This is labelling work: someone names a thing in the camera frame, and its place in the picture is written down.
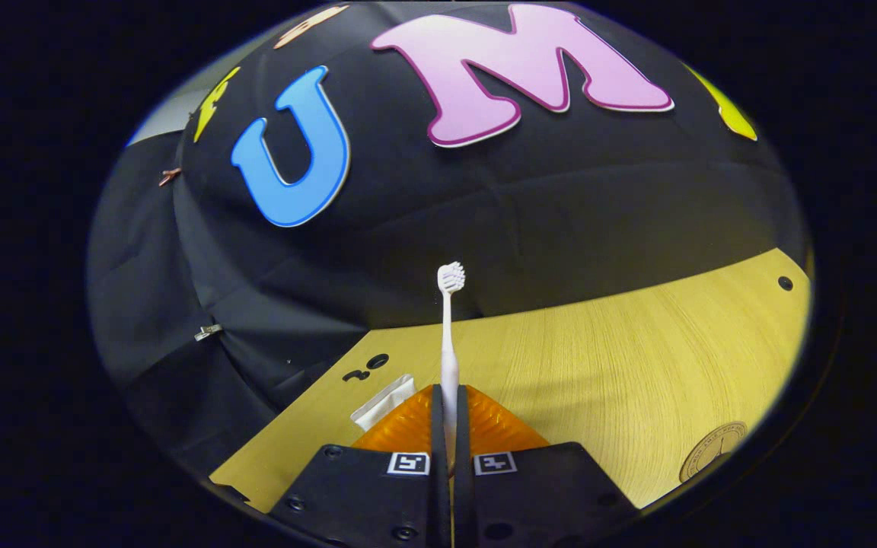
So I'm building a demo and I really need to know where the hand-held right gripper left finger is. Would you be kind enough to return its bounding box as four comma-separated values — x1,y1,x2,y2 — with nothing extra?
266,384,454,548

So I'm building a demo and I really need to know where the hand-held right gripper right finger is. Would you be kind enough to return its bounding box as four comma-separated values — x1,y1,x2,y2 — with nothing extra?
453,384,643,548

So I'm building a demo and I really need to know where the white toothpaste tube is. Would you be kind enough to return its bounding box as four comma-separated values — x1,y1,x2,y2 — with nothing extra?
350,374,417,432

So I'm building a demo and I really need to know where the round cork coaster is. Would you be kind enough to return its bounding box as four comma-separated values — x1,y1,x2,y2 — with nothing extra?
679,421,748,485

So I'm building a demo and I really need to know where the pale purple toothbrush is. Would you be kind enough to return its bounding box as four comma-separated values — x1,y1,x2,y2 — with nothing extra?
437,262,467,465

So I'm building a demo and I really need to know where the wooden desktop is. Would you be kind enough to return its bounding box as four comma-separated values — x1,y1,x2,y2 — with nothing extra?
209,247,815,515

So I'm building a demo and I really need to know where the black backdrop cloth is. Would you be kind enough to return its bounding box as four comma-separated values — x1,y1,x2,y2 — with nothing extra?
87,0,811,476

